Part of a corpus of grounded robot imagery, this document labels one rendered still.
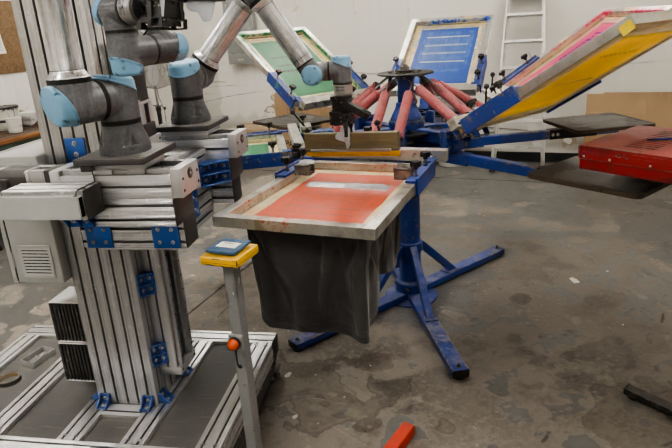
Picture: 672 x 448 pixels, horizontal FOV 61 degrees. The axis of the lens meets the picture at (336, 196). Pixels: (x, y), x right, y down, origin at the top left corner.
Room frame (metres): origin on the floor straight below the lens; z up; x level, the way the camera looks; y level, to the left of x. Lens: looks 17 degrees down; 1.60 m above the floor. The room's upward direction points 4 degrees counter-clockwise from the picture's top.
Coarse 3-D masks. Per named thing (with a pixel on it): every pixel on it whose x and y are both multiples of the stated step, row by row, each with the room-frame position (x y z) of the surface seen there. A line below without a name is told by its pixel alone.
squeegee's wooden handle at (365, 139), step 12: (324, 132) 2.32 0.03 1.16; (336, 132) 2.30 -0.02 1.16; (360, 132) 2.25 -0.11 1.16; (372, 132) 2.22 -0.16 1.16; (384, 132) 2.20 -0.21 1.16; (396, 132) 2.18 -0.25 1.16; (312, 144) 2.32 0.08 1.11; (324, 144) 2.30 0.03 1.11; (336, 144) 2.28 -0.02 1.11; (360, 144) 2.24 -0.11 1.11; (372, 144) 2.22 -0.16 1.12; (384, 144) 2.20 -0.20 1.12; (396, 144) 2.18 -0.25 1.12
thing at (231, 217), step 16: (320, 160) 2.53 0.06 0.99; (288, 176) 2.29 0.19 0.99; (256, 192) 2.08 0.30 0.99; (272, 192) 2.16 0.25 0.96; (400, 192) 1.96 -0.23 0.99; (240, 208) 1.93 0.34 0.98; (384, 208) 1.79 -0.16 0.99; (400, 208) 1.86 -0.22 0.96; (224, 224) 1.82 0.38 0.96; (240, 224) 1.79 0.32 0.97; (256, 224) 1.77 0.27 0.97; (272, 224) 1.75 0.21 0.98; (288, 224) 1.72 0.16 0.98; (304, 224) 1.70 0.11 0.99; (320, 224) 1.68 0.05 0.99; (336, 224) 1.67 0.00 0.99; (352, 224) 1.66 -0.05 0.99; (368, 224) 1.65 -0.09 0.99; (384, 224) 1.69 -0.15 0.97
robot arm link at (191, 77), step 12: (192, 60) 2.21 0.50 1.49; (168, 72) 2.19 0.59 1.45; (180, 72) 2.15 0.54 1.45; (192, 72) 2.17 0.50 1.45; (204, 72) 2.27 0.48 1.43; (180, 84) 2.15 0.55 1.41; (192, 84) 2.16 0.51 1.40; (204, 84) 2.27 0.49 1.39; (180, 96) 2.15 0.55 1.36; (192, 96) 2.16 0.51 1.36
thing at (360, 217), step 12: (360, 180) 2.27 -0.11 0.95; (372, 180) 2.26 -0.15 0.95; (384, 180) 2.25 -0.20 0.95; (396, 180) 2.24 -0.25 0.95; (384, 192) 2.08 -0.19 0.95; (372, 204) 1.95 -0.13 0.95; (312, 216) 1.86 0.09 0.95; (324, 216) 1.85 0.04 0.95; (336, 216) 1.85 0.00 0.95; (360, 216) 1.83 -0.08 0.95
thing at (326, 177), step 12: (312, 180) 2.32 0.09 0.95; (324, 180) 2.31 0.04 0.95; (336, 180) 2.30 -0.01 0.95; (348, 180) 2.29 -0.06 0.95; (288, 192) 2.17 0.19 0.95; (300, 192) 2.16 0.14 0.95; (276, 204) 2.03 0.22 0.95; (276, 216) 1.89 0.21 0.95; (288, 216) 1.88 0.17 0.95; (300, 216) 1.87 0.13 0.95
